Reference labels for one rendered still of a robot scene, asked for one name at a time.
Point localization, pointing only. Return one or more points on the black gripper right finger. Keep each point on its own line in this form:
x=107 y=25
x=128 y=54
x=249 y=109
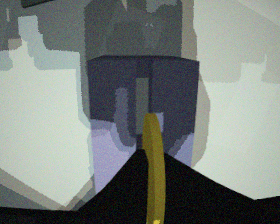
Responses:
x=192 y=198

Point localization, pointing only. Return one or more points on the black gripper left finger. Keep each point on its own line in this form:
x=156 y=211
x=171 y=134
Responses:
x=122 y=201

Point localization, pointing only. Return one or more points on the gold coin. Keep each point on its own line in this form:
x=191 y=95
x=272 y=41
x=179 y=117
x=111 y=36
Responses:
x=154 y=148

